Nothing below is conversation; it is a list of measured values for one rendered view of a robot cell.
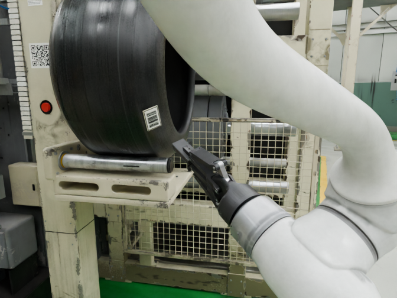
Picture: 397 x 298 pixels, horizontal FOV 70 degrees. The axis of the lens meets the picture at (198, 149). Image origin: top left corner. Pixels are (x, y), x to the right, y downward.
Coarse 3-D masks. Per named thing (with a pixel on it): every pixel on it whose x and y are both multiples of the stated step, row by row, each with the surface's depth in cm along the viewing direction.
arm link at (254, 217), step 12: (252, 204) 43; (264, 204) 43; (276, 204) 45; (240, 216) 43; (252, 216) 42; (264, 216) 41; (276, 216) 41; (240, 228) 43; (252, 228) 41; (264, 228) 40; (240, 240) 43; (252, 240) 41
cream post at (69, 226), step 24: (24, 0) 86; (48, 0) 84; (24, 24) 87; (48, 24) 86; (24, 48) 89; (48, 72) 89; (48, 96) 91; (48, 120) 92; (48, 144) 94; (48, 192) 98; (48, 216) 100; (72, 216) 98; (48, 240) 102; (72, 240) 100; (48, 264) 104; (72, 264) 102; (96, 264) 114; (72, 288) 104; (96, 288) 114
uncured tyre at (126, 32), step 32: (64, 0) 69; (96, 0) 67; (128, 0) 65; (64, 32) 66; (96, 32) 65; (128, 32) 64; (160, 32) 68; (64, 64) 67; (96, 64) 65; (128, 64) 64; (160, 64) 69; (64, 96) 69; (96, 96) 68; (128, 96) 66; (160, 96) 70; (192, 96) 108; (96, 128) 73; (128, 128) 71; (160, 128) 74
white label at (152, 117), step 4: (152, 108) 69; (156, 108) 70; (144, 112) 69; (148, 112) 69; (152, 112) 70; (156, 112) 70; (144, 116) 69; (148, 116) 70; (152, 116) 70; (156, 116) 71; (148, 120) 70; (152, 120) 71; (156, 120) 72; (160, 120) 72; (148, 124) 71; (152, 124) 72; (156, 124) 72; (160, 124) 73; (148, 128) 72; (152, 128) 72
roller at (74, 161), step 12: (72, 156) 85; (84, 156) 85; (96, 156) 84; (108, 156) 84; (120, 156) 83; (132, 156) 83; (72, 168) 87; (84, 168) 85; (96, 168) 84; (108, 168) 83; (120, 168) 82; (132, 168) 82; (144, 168) 81; (156, 168) 80; (168, 168) 79
